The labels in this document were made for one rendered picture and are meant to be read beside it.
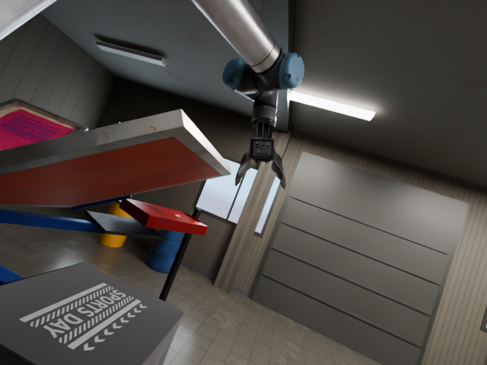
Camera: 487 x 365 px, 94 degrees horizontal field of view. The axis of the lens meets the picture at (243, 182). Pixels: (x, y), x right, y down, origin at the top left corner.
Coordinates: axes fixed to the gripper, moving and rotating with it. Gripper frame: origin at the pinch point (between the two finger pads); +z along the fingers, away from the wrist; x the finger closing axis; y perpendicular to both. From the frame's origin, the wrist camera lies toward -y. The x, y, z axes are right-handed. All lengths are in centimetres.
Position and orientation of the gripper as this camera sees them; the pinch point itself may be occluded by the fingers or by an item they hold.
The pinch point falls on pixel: (259, 188)
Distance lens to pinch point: 70.5
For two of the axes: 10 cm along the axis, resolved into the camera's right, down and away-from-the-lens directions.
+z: -0.8, 9.9, -1.2
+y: -1.1, -1.3, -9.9
